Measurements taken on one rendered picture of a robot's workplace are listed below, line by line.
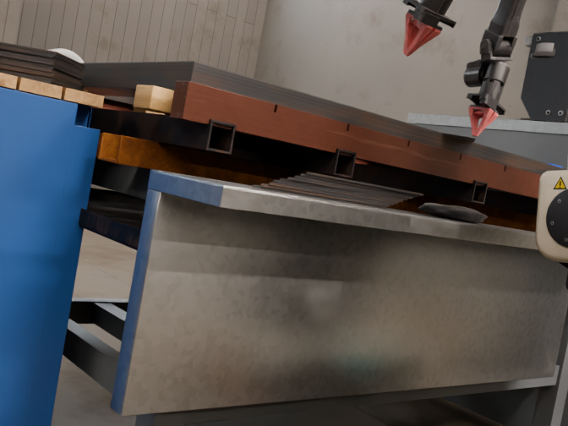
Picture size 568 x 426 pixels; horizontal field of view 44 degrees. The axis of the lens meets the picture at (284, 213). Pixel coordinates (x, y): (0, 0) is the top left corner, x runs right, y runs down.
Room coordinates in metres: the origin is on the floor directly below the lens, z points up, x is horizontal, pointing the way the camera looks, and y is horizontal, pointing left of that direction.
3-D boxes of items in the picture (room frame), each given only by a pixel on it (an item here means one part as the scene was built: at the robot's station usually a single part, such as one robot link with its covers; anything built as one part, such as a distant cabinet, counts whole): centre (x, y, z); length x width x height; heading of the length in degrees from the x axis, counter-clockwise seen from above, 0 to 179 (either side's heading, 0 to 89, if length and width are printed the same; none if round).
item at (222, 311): (1.49, -0.29, 0.48); 1.30 x 0.04 x 0.35; 130
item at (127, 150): (1.78, -0.31, 0.70); 1.66 x 0.08 x 0.05; 130
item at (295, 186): (1.22, -0.06, 0.70); 0.39 x 0.12 x 0.04; 130
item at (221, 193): (1.43, -0.35, 0.67); 1.30 x 0.20 x 0.03; 130
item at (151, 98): (1.20, 0.25, 0.79); 0.06 x 0.05 x 0.04; 40
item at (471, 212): (1.47, -0.35, 0.70); 0.20 x 0.10 x 0.03; 137
